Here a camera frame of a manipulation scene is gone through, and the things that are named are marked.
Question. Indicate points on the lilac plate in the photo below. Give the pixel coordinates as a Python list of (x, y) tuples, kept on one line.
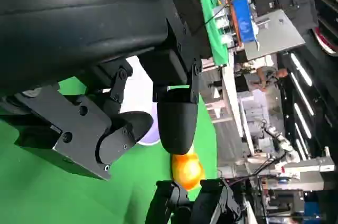
[(137, 92)]

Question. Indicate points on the blue box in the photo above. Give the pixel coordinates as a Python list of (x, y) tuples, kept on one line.
[(244, 18)]

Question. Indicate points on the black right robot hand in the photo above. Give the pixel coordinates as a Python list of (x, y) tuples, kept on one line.
[(211, 203)]

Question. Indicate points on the grey workshop desk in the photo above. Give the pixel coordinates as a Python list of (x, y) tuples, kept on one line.
[(274, 33)]

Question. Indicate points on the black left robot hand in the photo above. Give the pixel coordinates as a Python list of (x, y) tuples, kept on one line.
[(79, 23)]

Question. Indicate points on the green cloth on workshop table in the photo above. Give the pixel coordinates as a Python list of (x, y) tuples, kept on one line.
[(211, 23)]

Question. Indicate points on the person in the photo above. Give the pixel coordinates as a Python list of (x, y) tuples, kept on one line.
[(272, 76)]

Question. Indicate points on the white workshop table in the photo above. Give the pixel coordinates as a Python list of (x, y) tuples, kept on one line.
[(232, 97)]

